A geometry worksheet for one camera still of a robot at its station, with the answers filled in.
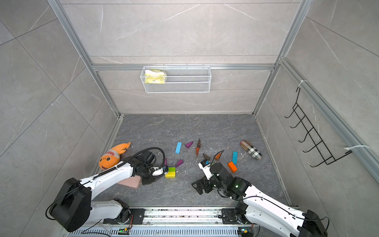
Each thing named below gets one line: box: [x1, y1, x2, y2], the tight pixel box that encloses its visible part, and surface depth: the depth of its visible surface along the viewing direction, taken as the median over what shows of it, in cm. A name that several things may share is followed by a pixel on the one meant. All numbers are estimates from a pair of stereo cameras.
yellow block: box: [164, 169, 177, 179], surface depth 87 cm
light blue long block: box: [175, 141, 183, 155], surface depth 100 cm
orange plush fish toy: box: [98, 141, 132, 171], surface depth 88 cm
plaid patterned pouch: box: [239, 140, 263, 161], surface depth 97 cm
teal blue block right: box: [231, 151, 239, 166], surface depth 97 cm
